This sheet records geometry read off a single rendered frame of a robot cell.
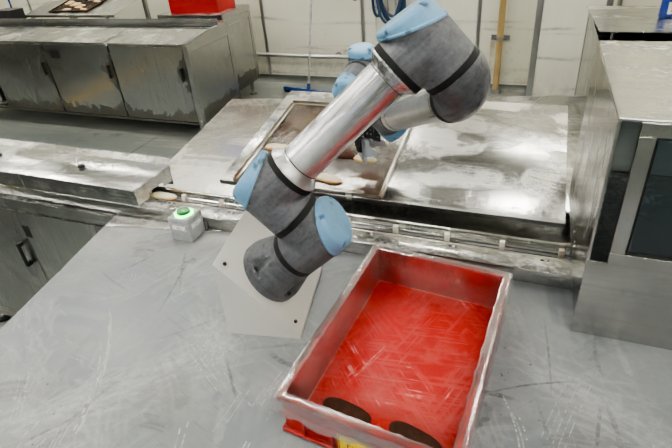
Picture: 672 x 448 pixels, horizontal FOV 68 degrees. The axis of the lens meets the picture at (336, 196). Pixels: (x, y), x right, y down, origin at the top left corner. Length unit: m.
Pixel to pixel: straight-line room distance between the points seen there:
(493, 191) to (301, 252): 0.67
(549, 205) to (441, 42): 0.70
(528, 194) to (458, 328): 0.50
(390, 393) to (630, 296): 0.51
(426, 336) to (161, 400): 0.56
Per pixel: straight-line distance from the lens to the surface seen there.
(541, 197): 1.49
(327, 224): 0.99
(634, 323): 1.19
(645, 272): 1.11
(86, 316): 1.39
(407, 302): 1.21
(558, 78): 4.72
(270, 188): 0.97
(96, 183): 1.78
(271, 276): 1.08
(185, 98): 4.25
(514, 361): 1.12
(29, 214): 2.13
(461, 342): 1.13
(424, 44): 0.89
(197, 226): 1.52
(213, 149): 2.08
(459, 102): 0.94
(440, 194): 1.47
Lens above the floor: 1.64
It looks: 30 degrees down
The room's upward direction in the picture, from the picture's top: 5 degrees counter-clockwise
